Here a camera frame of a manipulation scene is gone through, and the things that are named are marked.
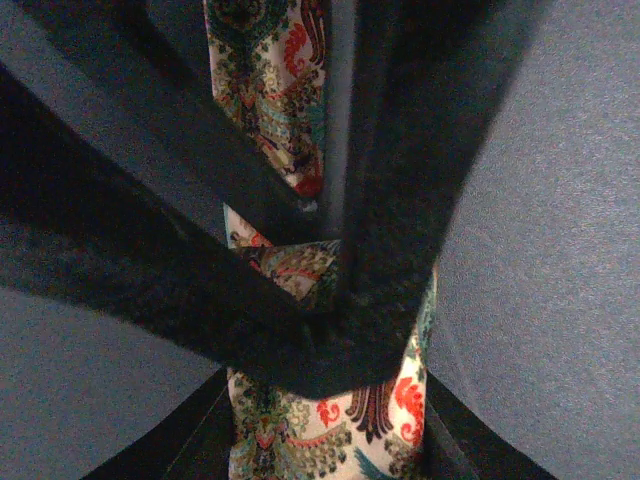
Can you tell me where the floral patterned tie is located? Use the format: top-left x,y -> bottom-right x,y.
204,1 -> 437,479

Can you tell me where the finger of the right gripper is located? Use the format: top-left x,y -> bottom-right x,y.
329,1 -> 545,390
1,1 -> 360,398

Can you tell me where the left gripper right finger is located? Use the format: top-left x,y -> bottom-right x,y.
422,374 -> 553,479

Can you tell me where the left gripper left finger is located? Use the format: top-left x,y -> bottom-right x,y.
85,368 -> 234,480

